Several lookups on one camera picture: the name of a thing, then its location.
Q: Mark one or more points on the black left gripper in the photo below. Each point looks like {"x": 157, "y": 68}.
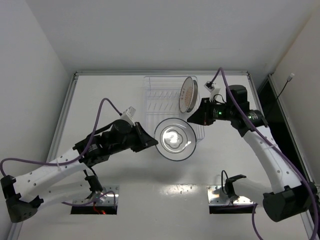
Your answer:
{"x": 139, "y": 137}

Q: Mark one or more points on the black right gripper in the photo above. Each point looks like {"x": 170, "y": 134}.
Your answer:
{"x": 205, "y": 112}

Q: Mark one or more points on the orange sunburst plate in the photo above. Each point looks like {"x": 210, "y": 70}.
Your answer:
{"x": 186, "y": 94}

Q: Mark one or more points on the black rimmed clover plate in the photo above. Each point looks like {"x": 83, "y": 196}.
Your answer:
{"x": 177, "y": 140}

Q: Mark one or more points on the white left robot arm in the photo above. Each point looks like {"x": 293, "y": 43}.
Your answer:
{"x": 25, "y": 194}

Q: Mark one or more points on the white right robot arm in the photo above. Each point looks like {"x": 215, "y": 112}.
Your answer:
{"x": 286, "y": 196}

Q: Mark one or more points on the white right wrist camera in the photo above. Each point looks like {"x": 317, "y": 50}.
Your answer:
{"x": 213, "y": 89}

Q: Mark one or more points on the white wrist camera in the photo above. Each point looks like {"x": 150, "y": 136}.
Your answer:
{"x": 213, "y": 89}
{"x": 128, "y": 115}

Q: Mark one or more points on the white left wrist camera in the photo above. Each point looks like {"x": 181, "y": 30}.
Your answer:
{"x": 128, "y": 115}

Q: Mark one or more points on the clear wire dish rack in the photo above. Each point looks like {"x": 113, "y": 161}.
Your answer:
{"x": 161, "y": 100}

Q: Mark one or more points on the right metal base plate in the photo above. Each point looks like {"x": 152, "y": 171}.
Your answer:
{"x": 216, "y": 197}

